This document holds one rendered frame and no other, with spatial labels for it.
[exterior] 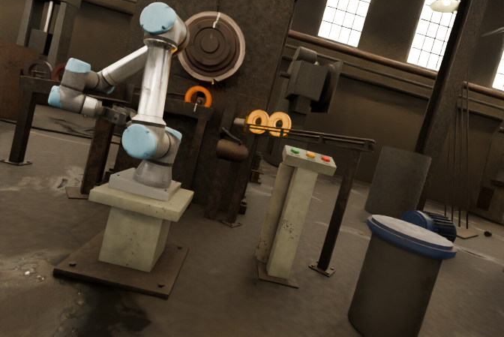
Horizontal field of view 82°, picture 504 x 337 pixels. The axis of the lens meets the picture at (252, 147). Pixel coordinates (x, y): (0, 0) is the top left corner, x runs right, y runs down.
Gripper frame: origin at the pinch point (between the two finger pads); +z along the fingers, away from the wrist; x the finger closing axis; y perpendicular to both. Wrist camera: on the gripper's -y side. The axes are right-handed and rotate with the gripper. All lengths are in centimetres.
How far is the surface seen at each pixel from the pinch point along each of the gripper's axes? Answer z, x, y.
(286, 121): 80, -27, 12
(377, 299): 82, 34, -72
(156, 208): 5.2, 26.0, -29.6
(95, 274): -6, 54, -24
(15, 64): -90, -10, 313
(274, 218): 70, 26, -17
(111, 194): -8.8, 26.2, -20.6
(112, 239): -2.8, 44.1, -16.9
